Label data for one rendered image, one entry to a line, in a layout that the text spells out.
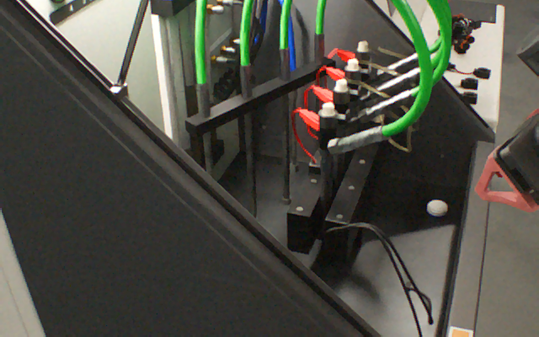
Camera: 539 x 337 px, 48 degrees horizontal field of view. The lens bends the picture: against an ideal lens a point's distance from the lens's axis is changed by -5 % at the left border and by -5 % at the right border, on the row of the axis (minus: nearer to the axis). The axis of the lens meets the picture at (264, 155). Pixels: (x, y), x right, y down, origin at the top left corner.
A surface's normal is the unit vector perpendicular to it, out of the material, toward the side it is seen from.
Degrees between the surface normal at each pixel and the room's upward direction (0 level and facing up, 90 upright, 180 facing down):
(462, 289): 0
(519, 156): 41
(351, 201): 0
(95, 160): 90
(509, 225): 0
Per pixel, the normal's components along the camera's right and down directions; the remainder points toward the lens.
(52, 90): -0.34, 0.52
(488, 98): -0.04, -0.84
